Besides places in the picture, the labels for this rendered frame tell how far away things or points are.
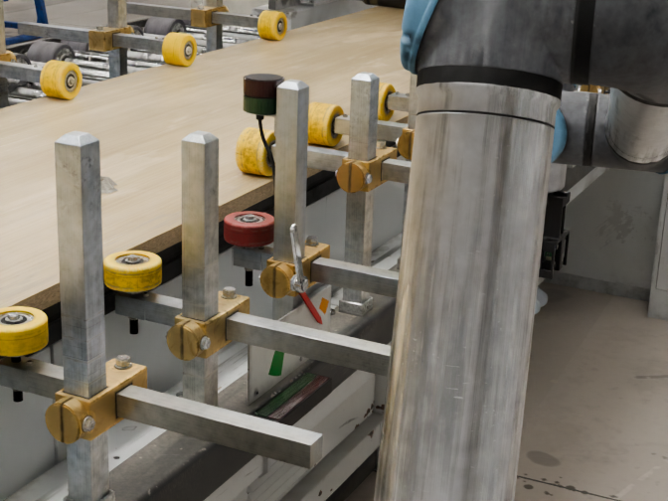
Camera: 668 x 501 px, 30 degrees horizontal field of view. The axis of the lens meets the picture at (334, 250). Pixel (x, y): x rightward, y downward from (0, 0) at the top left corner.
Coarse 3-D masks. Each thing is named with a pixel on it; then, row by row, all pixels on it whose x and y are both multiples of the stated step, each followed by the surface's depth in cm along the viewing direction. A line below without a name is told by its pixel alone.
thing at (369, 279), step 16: (240, 256) 193; (256, 256) 192; (320, 272) 188; (336, 272) 186; (352, 272) 185; (368, 272) 184; (384, 272) 185; (352, 288) 186; (368, 288) 185; (384, 288) 184
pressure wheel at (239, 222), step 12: (228, 216) 193; (240, 216) 194; (252, 216) 192; (264, 216) 194; (228, 228) 190; (240, 228) 189; (252, 228) 189; (264, 228) 190; (228, 240) 191; (240, 240) 190; (252, 240) 189; (264, 240) 190
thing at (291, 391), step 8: (304, 376) 187; (312, 376) 187; (296, 384) 184; (304, 384) 184; (288, 392) 182; (296, 392) 182; (272, 400) 179; (280, 400) 179; (264, 408) 176; (272, 408) 177; (264, 416) 174
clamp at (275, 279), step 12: (312, 252) 189; (324, 252) 192; (276, 264) 183; (288, 264) 184; (264, 276) 184; (276, 276) 183; (288, 276) 182; (264, 288) 184; (276, 288) 184; (288, 288) 183
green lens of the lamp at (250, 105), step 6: (246, 96) 179; (246, 102) 179; (252, 102) 178; (258, 102) 178; (264, 102) 178; (270, 102) 178; (246, 108) 179; (252, 108) 178; (258, 108) 178; (264, 108) 178; (270, 108) 178
